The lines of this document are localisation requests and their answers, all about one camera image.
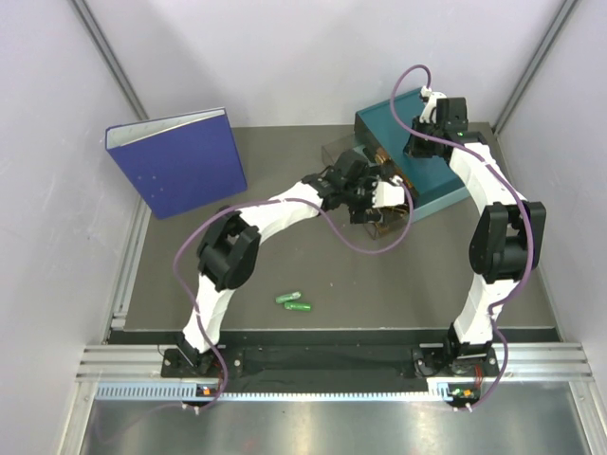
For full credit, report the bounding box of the green lip balm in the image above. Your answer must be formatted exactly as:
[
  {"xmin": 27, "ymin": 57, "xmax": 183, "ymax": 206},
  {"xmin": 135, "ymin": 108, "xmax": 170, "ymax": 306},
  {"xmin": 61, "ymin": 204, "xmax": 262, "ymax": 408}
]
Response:
[
  {"xmin": 275, "ymin": 291, "xmax": 302, "ymax": 304},
  {"xmin": 284, "ymin": 300, "xmax": 312, "ymax": 312}
]

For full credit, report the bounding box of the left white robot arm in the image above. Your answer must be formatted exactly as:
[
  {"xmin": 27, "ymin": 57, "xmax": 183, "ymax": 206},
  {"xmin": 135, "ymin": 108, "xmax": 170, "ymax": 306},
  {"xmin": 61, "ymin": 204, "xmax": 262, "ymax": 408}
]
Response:
[{"xmin": 176, "ymin": 150, "xmax": 404, "ymax": 376}]

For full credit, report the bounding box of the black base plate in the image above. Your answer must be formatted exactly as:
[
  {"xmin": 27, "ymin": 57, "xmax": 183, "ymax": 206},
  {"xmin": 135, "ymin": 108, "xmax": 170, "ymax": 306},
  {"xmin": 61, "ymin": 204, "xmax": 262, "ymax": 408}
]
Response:
[{"xmin": 160, "ymin": 343, "xmax": 497, "ymax": 380}]

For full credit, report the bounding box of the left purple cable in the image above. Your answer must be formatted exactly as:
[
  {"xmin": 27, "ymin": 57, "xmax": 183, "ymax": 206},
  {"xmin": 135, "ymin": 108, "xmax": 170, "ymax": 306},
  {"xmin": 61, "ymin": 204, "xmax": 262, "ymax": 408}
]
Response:
[{"xmin": 174, "ymin": 177, "xmax": 416, "ymax": 411}]

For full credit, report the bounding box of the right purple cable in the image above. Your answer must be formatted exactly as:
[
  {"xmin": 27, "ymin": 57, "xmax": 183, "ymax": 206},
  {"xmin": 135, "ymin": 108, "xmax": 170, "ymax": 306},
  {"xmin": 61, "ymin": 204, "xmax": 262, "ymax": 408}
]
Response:
[{"xmin": 391, "ymin": 64, "xmax": 535, "ymax": 411}]

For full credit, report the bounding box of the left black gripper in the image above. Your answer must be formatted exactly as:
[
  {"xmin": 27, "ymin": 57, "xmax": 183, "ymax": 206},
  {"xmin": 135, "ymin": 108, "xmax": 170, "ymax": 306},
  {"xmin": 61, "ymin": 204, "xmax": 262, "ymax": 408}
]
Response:
[{"xmin": 341, "ymin": 167, "xmax": 385, "ymax": 223}]

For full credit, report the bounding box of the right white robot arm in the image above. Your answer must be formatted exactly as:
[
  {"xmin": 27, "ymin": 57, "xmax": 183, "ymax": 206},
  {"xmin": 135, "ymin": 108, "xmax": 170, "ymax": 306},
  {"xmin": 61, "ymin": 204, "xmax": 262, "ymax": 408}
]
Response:
[{"xmin": 403, "ymin": 88, "xmax": 546, "ymax": 375}]

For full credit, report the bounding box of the purple cable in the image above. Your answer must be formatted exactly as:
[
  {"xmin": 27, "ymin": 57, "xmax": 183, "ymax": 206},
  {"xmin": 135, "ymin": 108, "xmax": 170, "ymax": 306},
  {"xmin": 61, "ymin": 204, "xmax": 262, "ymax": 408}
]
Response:
[
  {"xmin": 174, "ymin": 177, "xmax": 416, "ymax": 411},
  {"xmin": 391, "ymin": 64, "xmax": 535, "ymax": 411}
]

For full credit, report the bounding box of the teal drawer cabinet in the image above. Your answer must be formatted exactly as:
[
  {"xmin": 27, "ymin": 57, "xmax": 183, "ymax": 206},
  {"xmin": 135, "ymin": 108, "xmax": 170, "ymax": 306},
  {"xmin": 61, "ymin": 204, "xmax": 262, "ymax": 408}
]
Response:
[{"xmin": 354, "ymin": 100, "xmax": 469, "ymax": 221}]

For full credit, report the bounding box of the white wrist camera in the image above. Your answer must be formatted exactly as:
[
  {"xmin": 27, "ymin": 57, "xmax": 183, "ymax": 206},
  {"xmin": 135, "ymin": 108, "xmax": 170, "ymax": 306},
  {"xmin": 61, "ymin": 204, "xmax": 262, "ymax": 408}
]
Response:
[
  {"xmin": 372, "ymin": 175, "xmax": 407, "ymax": 209},
  {"xmin": 419, "ymin": 85, "xmax": 447, "ymax": 124}
]

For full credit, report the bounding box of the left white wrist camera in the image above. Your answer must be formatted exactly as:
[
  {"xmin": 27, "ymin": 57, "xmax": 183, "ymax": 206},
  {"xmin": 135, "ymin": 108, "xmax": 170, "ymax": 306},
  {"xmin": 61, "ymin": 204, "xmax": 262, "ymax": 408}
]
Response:
[{"xmin": 372, "ymin": 175, "xmax": 407, "ymax": 209}]

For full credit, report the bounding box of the blue ring binder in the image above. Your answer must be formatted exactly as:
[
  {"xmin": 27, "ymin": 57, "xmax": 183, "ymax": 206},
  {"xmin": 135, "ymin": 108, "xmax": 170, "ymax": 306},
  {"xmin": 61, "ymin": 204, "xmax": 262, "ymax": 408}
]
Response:
[{"xmin": 105, "ymin": 108, "xmax": 248, "ymax": 219}]

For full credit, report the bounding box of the slotted cable duct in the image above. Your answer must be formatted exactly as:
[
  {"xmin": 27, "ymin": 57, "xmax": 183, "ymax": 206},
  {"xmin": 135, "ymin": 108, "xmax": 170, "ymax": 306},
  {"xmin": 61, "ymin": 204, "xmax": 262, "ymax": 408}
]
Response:
[{"xmin": 94, "ymin": 378, "xmax": 471, "ymax": 405}]

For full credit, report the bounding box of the gold black lipstick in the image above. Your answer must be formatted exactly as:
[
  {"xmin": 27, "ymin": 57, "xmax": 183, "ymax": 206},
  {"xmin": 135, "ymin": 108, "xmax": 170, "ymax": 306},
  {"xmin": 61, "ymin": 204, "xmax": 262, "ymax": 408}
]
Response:
[{"xmin": 366, "ymin": 208, "xmax": 394, "ymax": 228}]

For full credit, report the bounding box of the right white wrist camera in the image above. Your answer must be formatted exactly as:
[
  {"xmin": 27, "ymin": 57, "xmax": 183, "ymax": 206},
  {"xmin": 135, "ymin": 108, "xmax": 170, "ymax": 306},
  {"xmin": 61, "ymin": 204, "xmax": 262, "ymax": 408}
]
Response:
[{"xmin": 419, "ymin": 85, "xmax": 447, "ymax": 124}]

